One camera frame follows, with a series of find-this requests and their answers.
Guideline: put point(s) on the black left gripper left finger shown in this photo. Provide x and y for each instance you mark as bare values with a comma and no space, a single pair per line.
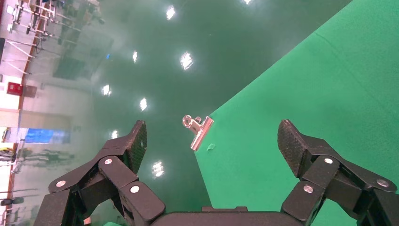
124,174

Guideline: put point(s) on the green table cloth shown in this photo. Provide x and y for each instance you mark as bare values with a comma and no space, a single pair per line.
311,93

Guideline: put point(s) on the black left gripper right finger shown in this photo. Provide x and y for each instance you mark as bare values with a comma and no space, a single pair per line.
324,174

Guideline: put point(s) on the red wall cabinet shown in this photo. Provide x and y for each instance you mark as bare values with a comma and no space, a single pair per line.
14,89

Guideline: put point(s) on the silver metal bulldog clip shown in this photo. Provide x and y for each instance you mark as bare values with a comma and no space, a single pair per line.
201,134

